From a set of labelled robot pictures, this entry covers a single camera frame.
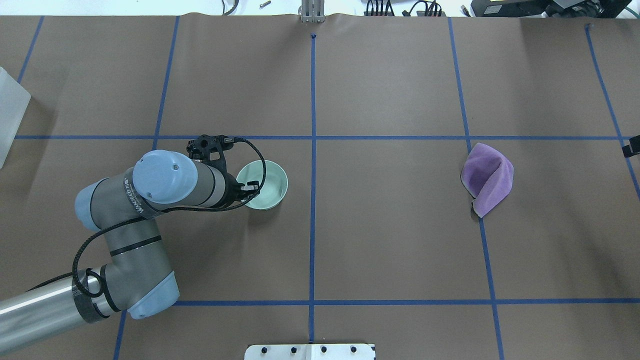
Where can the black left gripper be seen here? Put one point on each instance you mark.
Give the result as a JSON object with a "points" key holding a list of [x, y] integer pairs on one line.
{"points": [[231, 191]]}

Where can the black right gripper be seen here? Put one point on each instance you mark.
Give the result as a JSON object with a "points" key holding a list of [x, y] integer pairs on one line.
{"points": [[627, 151]]}

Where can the mint green bowl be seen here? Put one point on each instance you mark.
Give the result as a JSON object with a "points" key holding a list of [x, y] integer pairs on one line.
{"points": [[275, 185]]}

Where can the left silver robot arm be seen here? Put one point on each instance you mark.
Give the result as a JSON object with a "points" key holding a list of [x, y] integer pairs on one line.
{"points": [[124, 265]]}

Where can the clear plastic storage box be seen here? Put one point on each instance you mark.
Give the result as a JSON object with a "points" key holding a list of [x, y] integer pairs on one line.
{"points": [[14, 100]]}

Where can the purple cloth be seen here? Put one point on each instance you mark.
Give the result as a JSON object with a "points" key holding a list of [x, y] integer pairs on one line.
{"points": [[488, 176]]}

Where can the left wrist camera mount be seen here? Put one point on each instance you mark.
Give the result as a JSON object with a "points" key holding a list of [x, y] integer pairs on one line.
{"points": [[210, 150]]}

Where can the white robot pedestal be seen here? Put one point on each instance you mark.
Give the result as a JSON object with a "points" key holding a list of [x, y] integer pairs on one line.
{"points": [[311, 351]]}

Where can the aluminium frame post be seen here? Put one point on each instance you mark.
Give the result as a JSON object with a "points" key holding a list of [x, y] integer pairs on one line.
{"points": [[312, 11]]}

